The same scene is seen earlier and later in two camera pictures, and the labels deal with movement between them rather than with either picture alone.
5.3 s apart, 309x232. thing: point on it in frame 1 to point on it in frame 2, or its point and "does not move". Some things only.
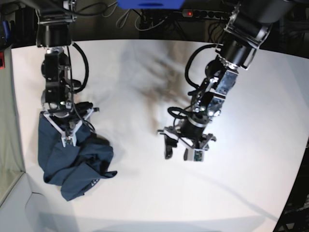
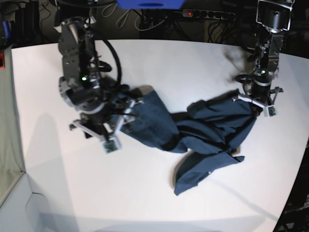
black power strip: [220, 15] does not move
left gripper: [68, 120] to [106, 122]
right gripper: [190, 132] to [260, 94]
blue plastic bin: [150, 5] does not move
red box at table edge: [2, 65] does not move
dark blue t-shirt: [77, 169] to [209, 131]
